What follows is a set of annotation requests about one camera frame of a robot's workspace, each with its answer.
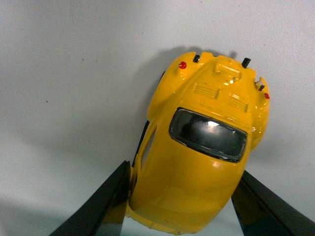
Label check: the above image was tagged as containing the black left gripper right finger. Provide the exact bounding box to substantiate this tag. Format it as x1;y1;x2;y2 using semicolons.
231;171;315;236

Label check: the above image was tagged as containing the yellow beetle toy car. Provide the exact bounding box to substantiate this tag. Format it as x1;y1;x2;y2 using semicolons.
126;52;270;235

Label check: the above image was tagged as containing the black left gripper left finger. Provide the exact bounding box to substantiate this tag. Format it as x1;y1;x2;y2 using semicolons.
51;161;131;236

